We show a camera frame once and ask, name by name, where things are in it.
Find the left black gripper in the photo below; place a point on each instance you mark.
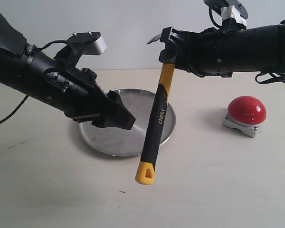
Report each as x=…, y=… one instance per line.
x=76, y=93

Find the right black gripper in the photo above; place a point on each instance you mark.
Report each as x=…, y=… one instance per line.
x=216, y=53

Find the yellow black claw hammer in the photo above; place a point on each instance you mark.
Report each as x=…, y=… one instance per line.
x=145, y=174

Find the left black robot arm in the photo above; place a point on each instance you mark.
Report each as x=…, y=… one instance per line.
x=14, y=51

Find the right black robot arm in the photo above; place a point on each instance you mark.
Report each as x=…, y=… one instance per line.
x=281, y=58

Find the red dome push button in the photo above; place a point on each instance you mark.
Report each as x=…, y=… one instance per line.
x=246, y=114

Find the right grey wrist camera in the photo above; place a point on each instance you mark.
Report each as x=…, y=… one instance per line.
x=232, y=12

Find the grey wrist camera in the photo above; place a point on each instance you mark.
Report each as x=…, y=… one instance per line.
x=86, y=43
x=232, y=12

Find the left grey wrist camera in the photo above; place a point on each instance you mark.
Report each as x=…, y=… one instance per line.
x=86, y=43

